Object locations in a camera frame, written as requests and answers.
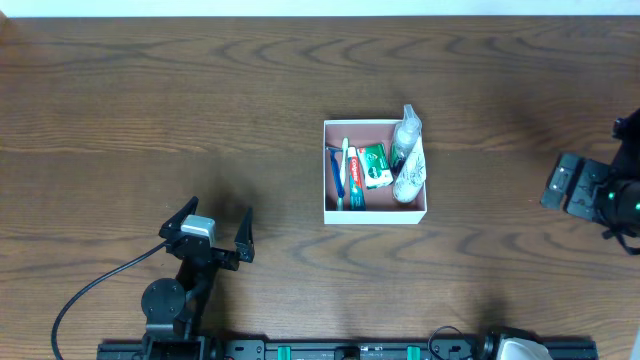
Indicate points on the black mounting rail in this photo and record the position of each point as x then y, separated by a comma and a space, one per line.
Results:
439, 348

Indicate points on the white floral lotion tube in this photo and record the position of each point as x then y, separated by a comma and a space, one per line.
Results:
412, 176

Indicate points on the clear pump soap bottle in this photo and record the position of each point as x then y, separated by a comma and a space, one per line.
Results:
406, 134

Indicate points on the white cardboard box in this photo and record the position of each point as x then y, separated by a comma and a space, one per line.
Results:
381, 206

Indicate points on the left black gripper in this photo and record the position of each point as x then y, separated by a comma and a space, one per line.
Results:
211, 251

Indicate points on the blue disposable razor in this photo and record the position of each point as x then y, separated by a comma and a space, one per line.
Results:
337, 169

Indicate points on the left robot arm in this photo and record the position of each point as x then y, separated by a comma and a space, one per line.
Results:
174, 307

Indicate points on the Colgate toothpaste tube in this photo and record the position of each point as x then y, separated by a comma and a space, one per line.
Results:
357, 200

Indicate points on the green soap bar packet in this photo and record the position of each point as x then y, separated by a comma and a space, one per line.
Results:
377, 172

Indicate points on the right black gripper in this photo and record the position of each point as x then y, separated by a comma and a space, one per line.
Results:
586, 187

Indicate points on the green white toothbrush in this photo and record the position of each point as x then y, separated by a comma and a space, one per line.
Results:
343, 165

